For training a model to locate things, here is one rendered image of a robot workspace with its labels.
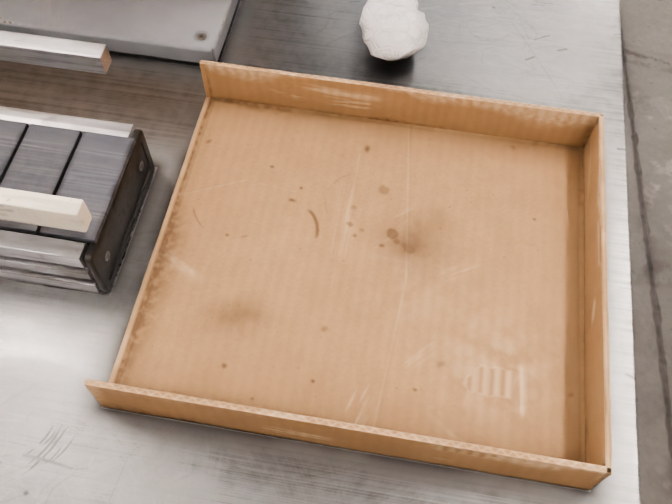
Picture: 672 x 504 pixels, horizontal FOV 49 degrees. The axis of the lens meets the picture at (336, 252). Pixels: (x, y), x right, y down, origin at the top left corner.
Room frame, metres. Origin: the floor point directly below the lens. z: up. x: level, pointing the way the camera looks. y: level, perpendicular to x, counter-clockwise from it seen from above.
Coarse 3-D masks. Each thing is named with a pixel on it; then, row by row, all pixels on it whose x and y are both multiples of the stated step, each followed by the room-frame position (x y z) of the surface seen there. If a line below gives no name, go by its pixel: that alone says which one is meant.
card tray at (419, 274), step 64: (256, 128) 0.36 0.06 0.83; (320, 128) 0.37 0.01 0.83; (384, 128) 0.37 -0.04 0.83; (448, 128) 0.37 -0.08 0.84; (512, 128) 0.36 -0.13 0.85; (576, 128) 0.35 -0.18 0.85; (192, 192) 0.30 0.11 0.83; (256, 192) 0.30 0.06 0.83; (320, 192) 0.31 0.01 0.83; (384, 192) 0.31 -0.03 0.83; (448, 192) 0.31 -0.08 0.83; (512, 192) 0.31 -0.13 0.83; (576, 192) 0.31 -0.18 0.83; (192, 256) 0.25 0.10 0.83; (256, 256) 0.25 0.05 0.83; (320, 256) 0.25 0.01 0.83; (384, 256) 0.25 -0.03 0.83; (448, 256) 0.25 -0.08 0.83; (512, 256) 0.26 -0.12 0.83; (576, 256) 0.26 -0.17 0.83; (192, 320) 0.20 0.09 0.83; (256, 320) 0.20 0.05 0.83; (320, 320) 0.20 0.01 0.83; (384, 320) 0.20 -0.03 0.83; (448, 320) 0.21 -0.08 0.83; (512, 320) 0.21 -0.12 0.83; (576, 320) 0.21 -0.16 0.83; (128, 384) 0.16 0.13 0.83; (192, 384) 0.16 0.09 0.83; (256, 384) 0.16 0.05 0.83; (320, 384) 0.16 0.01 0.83; (384, 384) 0.16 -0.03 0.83; (448, 384) 0.16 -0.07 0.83; (512, 384) 0.16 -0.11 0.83; (576, 384) 0.16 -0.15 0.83; (384, 448) 0.12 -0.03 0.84; (448, 448) 0.11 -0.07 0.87; (512, 448) 0.12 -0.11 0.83; (576, 448) 0.12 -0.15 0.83
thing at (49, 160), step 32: (0, 128) 0.32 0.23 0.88; (32, 128) 0.32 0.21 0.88; (64, 128) 0.32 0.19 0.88; (0, 160) 0.29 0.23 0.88; (32, 160) 0.29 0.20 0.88; (64, 160) 0.30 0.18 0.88; (96, 160) 0.30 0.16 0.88; (128, 160) 0.30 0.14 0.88; (64, 192) 0.27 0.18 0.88; (96, 192) 0.27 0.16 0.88; (0, 224) 0.24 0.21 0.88; (32, 224) 0.24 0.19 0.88; (96, 224) 0.25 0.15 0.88
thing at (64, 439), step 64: (256, 0) 0.51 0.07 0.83; (320, 0) 0.51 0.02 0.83; (448, 0) 0.52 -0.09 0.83; (512, 0) 0.52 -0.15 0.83; (576, 0) 0.52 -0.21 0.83; (0, 64) 0.43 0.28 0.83; (128, 64) 0.43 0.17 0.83; (192, 64) 0.43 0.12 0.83; (256, 64) 0.44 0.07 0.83; (320, 64) 0.44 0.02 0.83; (384, 64) 0.44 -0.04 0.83; (448, 64) 0.44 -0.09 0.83; (512, 64) 0.44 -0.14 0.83; (576, 64) 0.44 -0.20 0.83; (192, 128) 0.37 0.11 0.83; (128, 256) 0.25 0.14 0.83; (0, 320) 0.20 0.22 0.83; (64, 320) 0.20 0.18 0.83; (128, 320) 0.20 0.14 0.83; (0, 384) 0.16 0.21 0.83; (64, 384) 0.16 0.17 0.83; (0, 448) 0.12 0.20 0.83; (64, 448) 0.12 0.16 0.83; (128, 448) 0.12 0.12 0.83; (192, 448) 0.12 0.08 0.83; (256, 448) 0.12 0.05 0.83; (320, 448) 0.12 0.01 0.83
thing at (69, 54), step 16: (0, 32) 0.33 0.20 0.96; (16, 32) 0.33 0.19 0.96; (0, 48) 0.32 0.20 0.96; (16, 48) 0.32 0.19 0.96; (32, 48) 0.31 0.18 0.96; (48, 48) 0.31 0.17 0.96; (64, 48) 0.31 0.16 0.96; (80, 48) 0.32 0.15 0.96; (96, 48) 0.32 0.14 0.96; (48, 64) 0.31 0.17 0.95; (64, 64) 0.31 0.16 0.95; (80, 64) 0.31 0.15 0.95; (96, 64) 0.31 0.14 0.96
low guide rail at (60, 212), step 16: (0, 192) 0.24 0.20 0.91; (16, 192) 0.24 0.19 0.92; (32, 192) 0.24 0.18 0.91; (0, 208) 0.24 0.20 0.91; (16, 208) 0.23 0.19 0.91; (32, 208) 0.23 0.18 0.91; (48, 208) 0.23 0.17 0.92; (64, 208) 0.23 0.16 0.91; (80, 208) 0.23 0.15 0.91; (48, 224) 0.23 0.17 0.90; (64, 224) 0.23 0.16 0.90; (80, 224) 0.23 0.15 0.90
